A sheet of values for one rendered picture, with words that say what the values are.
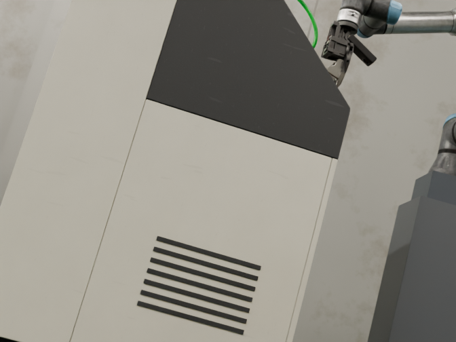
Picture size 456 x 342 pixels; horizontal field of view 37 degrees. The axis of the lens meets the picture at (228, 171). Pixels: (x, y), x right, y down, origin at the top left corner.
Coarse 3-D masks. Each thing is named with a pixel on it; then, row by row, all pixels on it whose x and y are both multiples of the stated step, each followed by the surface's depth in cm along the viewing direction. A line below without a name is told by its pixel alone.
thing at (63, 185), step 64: (128, 0) 192; (64, 64) 186; (128, 64) 189; (64, 128) 183; (128, 128) 186; (64, 192) 181; (0, 256) 175; (64, 256) 178; (0, 320) 173; (64, 320) 176
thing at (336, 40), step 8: (336, 24) 214; (344, 24) 213; (352, 24) 213; (328, 32) 216; (336, 32) 213; (344, 32) 217; (352, 32) 216; (328, 40) 212; (336, 40) 211; (344, 40) 211; (328, 48) 210; (336, 48) 211; (344, 48) 212; (352, 48) 212; (328, 56) 215; (336, 56) 214; (344, 56) 212
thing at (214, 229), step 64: (192, 128) 189; (128, 192) 184; (192, 192) 187; (256, 192) 190; (320, 192) 193; (128, 256) 181; (192, 256) 184; (256, 256) 187; (128, 320) 179; (192, 320) 181; (256, 320) 184
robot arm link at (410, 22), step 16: (400, 16) 230; (416, 16) 231; (432, 16) 232; (448, 16) 232; (368, 32) 229; (384, 32) 231; (400, 32) 232; (416, 32) 233; (432, 32) 234; (448, 32) 235
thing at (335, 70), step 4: (340, 60) 212; (336, 64) 211; (340, 64) 211; (328, 68) 211; (332, 68) 211; (336, 68) 211; (340, 68) 211; (328, 72) 211; (332, 72) 211; (336, 72) 211; (340, 72) 211; (336, 76) 211; (340, 76) 210; (344, 76) 211; (340, 80) 211; (336, 84) 212; (340, 84) 212
